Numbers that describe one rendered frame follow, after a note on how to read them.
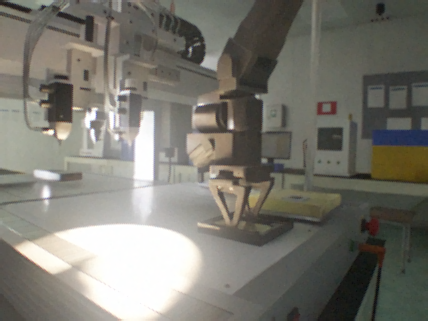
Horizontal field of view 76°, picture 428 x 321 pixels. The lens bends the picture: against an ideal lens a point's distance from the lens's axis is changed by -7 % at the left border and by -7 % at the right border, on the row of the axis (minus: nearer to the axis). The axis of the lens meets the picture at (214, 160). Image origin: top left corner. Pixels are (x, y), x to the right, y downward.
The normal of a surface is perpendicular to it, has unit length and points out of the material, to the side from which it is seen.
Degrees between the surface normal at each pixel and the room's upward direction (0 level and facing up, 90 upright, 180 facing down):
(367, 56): 90
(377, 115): 90
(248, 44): 95
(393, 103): 90
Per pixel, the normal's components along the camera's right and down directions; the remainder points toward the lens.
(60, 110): 0.80, 0.05
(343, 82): -0.59, 0.03
